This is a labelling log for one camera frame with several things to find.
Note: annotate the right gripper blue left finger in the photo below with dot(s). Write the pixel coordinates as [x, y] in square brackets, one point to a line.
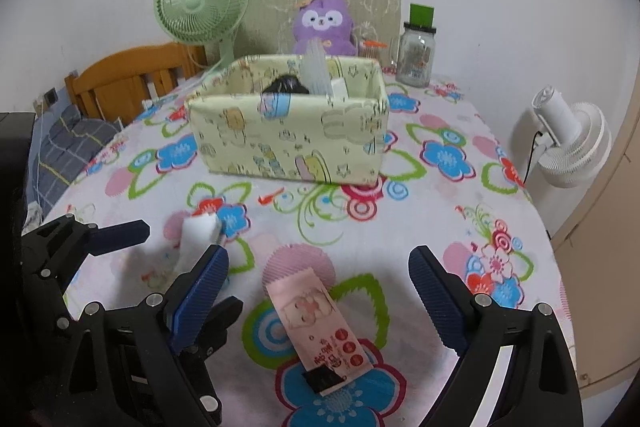
[144, 365]

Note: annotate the black sock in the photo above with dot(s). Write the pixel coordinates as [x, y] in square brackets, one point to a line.
[286, 84]

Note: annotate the yellow cartoon fabric box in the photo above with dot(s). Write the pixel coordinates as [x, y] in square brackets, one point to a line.
[243, 129]

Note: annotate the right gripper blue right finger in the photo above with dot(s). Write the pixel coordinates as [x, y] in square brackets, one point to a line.
[540, 387]

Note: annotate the green tissue pack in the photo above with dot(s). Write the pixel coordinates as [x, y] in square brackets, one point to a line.
[338, 88]

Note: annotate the floral tablecloth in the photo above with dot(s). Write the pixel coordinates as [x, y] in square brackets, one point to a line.
[445, 183]

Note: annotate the purple plush bunny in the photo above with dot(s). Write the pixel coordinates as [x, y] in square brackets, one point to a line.
[330, 22]

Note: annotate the small cup orange lid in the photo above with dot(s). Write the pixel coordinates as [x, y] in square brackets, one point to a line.
[375, 50]

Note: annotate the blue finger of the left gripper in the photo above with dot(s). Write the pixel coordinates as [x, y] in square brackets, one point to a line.
[103, 241]
[225, 316]

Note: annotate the white beige sock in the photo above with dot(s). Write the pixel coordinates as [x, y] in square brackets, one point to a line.
[197, 234]

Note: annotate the glass jar green lid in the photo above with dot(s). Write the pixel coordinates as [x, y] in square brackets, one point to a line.
[417, 47]

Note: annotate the white standing fan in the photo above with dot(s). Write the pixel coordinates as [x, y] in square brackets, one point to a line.
[575, 142]

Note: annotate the clear plastic bag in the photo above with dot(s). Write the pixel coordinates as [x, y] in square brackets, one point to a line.
[314, 72]

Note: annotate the pink sachet packet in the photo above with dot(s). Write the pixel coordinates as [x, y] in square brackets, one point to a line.
[330, 352]

